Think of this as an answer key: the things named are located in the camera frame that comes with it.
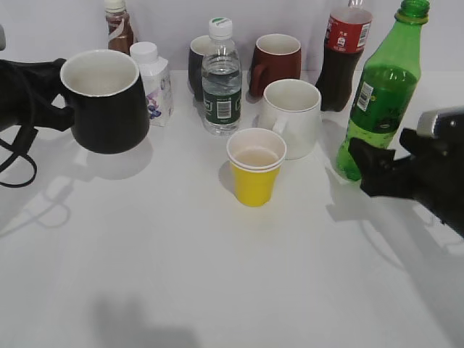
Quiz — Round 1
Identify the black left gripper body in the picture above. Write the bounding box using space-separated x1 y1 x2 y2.
1 59 36 131

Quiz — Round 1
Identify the black mug with white interior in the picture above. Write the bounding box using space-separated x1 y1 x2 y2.
59 49 149 154

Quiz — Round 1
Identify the yellow paper cup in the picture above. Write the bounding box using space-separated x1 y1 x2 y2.
226 128 287 207

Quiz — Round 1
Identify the dark grey mug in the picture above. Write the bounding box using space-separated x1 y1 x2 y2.
188 35 210 102

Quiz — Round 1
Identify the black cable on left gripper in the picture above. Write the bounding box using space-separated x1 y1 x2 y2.
0 72 38 188

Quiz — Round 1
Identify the cola bottle with red label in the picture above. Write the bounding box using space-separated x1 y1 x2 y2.
315 1 373 112

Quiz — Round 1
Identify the white ceramic mug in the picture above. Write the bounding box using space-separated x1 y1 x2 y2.
257 78 322 160

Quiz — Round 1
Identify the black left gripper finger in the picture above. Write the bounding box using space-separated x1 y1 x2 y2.
21 58 66 95
34 94 74 131

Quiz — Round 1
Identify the brown coffee drink bottle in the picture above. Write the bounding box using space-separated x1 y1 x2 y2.
104 0 136 55

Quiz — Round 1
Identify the green plastic soda bottle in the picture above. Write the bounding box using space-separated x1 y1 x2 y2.
336 1 430 181

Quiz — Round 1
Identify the dark red ceramic mug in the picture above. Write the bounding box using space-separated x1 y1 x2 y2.
249 33 302 98

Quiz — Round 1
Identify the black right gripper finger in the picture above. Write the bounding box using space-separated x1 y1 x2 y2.
399 128 441 157
349 137 417 198

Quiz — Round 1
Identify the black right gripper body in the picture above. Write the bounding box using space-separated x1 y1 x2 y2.
414 106 463 236

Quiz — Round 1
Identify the clear water bottle green label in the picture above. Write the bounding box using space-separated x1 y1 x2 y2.
202 17 242 136

